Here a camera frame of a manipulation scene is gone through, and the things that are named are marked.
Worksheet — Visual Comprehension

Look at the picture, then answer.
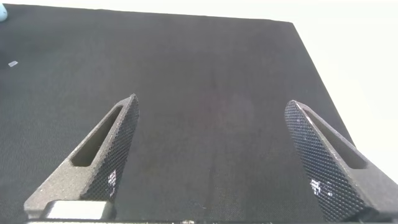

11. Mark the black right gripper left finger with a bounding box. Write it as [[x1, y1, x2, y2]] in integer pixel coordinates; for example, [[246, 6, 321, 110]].
[[24, 93, 140, 220]]

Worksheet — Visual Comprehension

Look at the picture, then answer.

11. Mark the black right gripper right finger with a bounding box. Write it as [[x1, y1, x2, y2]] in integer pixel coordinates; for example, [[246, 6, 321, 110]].
[[284, 99, 398, 223]]

